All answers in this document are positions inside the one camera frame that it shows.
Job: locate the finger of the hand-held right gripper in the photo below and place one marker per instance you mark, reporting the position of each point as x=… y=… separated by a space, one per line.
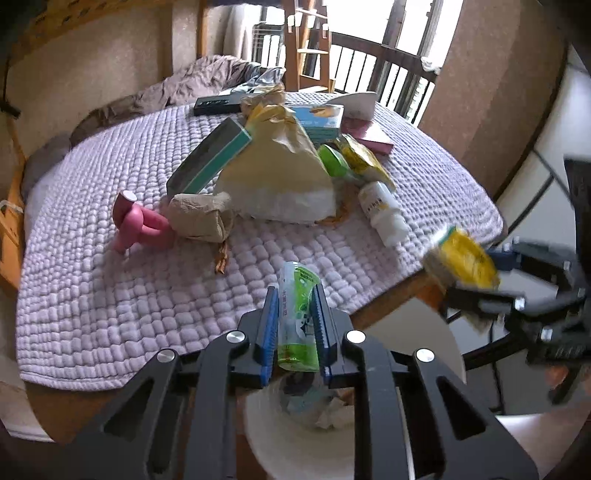
x=505 y=259
x=498 y=307

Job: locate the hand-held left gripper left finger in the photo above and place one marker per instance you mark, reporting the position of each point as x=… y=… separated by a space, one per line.
x=270 y=337

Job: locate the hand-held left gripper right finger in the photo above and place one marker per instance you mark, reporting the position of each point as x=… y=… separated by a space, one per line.
x=323 y=337

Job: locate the green white drink pouch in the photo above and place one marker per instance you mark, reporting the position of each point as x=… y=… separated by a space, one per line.
x=295 y=318

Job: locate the yellow snack packet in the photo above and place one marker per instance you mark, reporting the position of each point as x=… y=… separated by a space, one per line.
x=364 y=159
x=466 y=256

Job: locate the light blue plastic packet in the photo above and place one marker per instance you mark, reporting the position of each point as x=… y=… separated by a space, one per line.
x=300 y=399

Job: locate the white tissue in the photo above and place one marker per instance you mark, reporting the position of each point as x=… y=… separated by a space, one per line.
x=334 y=415

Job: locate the white plastic bin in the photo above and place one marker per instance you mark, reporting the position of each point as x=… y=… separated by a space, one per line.
x=300 y=452

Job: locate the round black rimmed table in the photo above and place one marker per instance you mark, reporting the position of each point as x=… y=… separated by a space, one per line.
x=531 y=207

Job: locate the brown candy wrapper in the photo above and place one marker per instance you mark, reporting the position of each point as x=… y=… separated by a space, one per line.
x=221 y=261

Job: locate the white plastic bottle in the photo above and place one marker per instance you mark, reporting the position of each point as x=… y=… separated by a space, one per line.
x=381 y=210

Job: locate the lavender quilted blanket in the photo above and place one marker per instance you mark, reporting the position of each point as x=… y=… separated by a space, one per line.
x=138 y=300

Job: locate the crumpled brown paper bag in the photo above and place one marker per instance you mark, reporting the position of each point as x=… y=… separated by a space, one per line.
x=198 y=217

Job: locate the beige paper bag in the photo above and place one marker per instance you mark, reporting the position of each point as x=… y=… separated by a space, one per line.
x=277 y=184

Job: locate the pink toy figure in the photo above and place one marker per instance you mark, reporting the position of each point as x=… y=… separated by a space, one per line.
x=136 y=224

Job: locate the green plastic cup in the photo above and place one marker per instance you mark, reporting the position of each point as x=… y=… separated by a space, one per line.
x=333 y=161

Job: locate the teal and black box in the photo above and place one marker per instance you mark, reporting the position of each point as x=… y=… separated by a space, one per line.
x=207 y=157

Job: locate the white paper card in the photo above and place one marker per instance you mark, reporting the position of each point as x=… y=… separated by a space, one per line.
x=360 y=104

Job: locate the light blue cookie box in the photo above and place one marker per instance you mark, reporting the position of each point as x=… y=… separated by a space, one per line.
x=314 y=122

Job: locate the wooden bed base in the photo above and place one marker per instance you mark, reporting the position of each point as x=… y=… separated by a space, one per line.
x=55 y=410

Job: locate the black flat box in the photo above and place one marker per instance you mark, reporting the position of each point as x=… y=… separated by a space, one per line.
x=217 y=105

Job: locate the dark balcony railing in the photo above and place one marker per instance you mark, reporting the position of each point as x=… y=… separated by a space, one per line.
x=383 y=50

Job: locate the silver foil bag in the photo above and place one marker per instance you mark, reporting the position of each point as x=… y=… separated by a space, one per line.
x=263 y=78

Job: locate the grey duvet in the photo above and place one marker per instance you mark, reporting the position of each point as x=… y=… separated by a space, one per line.
x=184 y=87

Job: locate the wooden ladder shelf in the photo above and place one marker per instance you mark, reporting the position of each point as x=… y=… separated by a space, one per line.
x=291 y=46

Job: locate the beige curtain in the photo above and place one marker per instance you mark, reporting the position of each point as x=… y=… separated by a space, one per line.
x=233 y=32

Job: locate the wooden headboard rail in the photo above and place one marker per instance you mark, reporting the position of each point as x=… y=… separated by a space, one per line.
x=11 y=240

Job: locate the wooden frame beam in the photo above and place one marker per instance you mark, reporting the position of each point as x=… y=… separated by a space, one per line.
x=201 y=27

